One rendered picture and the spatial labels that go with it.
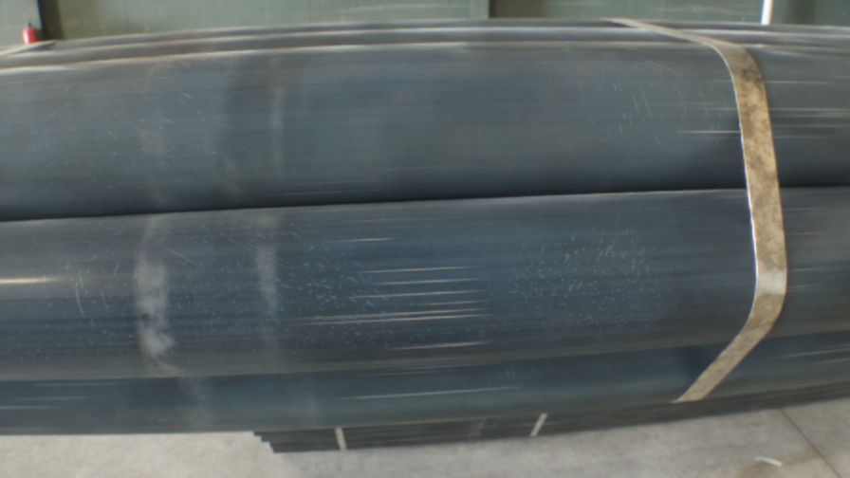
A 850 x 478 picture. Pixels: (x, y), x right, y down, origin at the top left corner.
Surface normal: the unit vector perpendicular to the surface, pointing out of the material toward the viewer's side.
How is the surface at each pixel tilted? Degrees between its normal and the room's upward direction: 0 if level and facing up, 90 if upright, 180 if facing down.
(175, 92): 49
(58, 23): 90
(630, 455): 0
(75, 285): 56
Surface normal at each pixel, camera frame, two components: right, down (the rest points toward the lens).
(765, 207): 0.06, -0.11
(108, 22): 0.09, 0.40
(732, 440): -0.02, -0.91
